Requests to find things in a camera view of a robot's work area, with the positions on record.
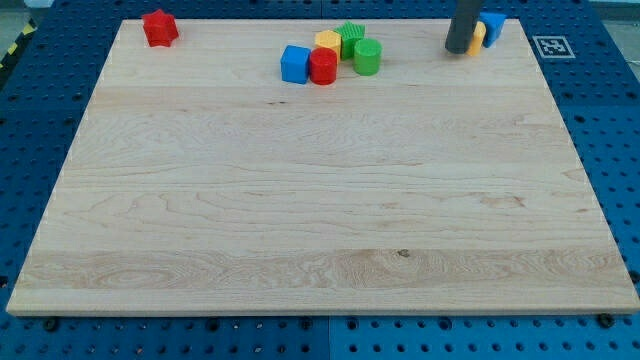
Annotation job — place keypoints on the wooden board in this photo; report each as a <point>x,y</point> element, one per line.
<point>199,183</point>

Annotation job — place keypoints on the red cylinder block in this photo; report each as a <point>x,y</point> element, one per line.
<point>323,64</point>

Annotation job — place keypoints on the blue cube block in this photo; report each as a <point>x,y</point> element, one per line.
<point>294,64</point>

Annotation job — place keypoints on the green cylinder block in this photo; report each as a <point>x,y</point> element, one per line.
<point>367,56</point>

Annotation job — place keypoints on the yellow hexagon block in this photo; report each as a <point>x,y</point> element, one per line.
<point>329,39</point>

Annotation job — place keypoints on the green star block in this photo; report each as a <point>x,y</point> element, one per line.
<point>350,34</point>

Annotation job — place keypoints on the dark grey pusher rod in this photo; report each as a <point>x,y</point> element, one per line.
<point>462,26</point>

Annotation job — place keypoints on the red star block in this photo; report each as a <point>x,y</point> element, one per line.
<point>160,28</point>

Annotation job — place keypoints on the blue pentagon block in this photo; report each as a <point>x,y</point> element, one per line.
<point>494,23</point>

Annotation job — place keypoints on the white fiducial marker tag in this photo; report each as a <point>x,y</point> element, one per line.
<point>553,47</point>

